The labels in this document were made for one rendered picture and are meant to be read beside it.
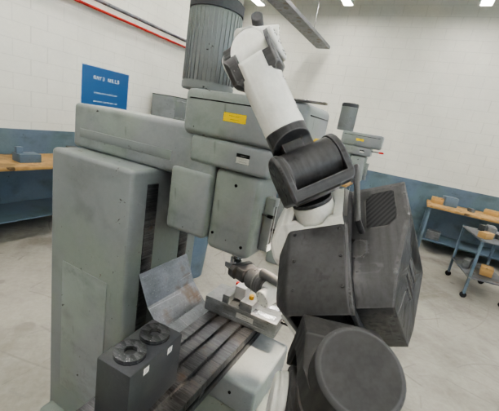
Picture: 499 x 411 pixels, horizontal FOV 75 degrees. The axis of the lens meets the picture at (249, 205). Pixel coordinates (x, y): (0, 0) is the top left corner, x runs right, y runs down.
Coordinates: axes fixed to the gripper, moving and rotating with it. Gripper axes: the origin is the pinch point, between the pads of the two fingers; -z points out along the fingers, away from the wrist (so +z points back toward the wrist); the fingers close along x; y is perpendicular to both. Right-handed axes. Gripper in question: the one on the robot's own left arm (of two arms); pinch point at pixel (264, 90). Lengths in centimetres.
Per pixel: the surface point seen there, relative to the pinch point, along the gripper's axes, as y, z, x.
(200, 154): -26.7, -6.2, -17.8
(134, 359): -94, 7, -11
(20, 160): 6, -211, -323
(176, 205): -44, -19, -26
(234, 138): -21.6, 1.4, -4.9
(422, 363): -84, -238, 146
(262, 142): -22.4, 3.8, 5.4
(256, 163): -28.1, -0.9, 4.5
